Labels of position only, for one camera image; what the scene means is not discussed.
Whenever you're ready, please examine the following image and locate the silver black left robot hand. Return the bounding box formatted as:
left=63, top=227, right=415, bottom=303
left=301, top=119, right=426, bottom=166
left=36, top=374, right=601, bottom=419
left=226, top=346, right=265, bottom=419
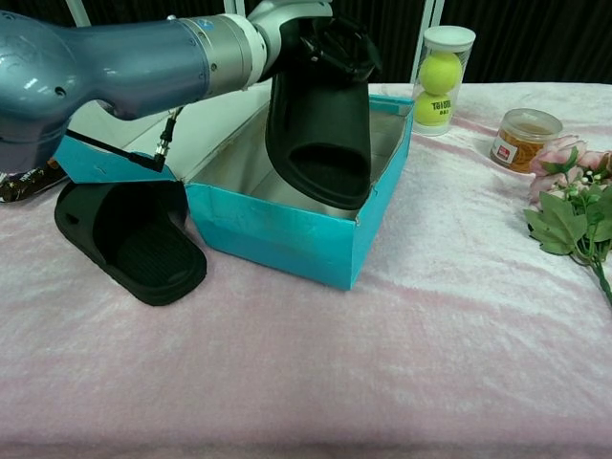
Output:
left=248, top=0, right=383, bottom=87

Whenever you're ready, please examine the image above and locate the black shoe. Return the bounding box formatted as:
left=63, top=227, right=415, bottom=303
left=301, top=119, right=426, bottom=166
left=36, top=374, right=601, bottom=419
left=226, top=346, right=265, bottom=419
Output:
left=53, top=180, right=209, bottom=307
left=264, top=18, right=374, bottom=210

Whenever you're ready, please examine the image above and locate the blue cardboard shoe box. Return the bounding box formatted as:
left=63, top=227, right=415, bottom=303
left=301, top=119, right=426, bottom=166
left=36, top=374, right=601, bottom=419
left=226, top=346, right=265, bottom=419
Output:
left=51, top=83, right=416, bottom=292

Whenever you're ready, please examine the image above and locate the black partition panel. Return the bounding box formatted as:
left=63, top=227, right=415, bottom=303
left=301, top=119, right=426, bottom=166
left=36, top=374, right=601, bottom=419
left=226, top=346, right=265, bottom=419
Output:
left=332, top=0, right=427, bottom=85
left=78, top=0, right=227, bottom=21
left=443, top=0, right=612, bottom=86

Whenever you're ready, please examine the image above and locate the clear tennis ball tube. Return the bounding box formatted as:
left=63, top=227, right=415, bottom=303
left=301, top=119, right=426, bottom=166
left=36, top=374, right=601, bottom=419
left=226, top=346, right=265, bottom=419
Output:
left=411, top=26, right=477, bottom=138

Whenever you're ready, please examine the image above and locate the yellow tennis ball plain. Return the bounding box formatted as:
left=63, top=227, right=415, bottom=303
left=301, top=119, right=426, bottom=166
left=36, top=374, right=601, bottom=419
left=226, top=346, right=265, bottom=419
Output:
left=419, top=52, right=464, bottom=93

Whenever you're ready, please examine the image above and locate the yellow tennis ball with print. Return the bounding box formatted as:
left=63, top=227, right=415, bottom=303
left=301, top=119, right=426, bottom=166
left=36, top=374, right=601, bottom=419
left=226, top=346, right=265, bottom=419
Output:
left=413, top=90, right=455, bottom=128

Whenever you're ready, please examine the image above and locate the clear jar of rubber bands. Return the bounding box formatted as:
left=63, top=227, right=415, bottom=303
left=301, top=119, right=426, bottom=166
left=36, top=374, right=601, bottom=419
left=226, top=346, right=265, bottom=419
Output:
left=489, top=108, right=564, bottom=174

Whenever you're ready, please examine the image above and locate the dark cookie snack packet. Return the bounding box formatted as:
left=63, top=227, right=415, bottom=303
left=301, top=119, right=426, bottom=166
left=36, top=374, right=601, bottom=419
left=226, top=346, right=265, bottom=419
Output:
left=0, top=160, right=71, bottom=205

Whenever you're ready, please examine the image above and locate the pink artificial flower bouquet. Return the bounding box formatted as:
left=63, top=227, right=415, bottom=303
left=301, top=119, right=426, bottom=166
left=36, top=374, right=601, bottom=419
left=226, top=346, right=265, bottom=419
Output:
left=523, top=133, right=612, bottom=307

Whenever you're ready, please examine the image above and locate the pink velvet table cloth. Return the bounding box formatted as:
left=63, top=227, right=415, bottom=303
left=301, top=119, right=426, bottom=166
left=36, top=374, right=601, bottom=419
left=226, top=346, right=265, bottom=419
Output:
left=0, top=80, right=612, bottom=459

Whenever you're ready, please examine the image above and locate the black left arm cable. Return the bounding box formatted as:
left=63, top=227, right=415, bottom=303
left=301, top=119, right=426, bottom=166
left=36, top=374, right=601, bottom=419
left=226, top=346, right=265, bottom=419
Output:
left=64, top=107, right=186, bottom=173

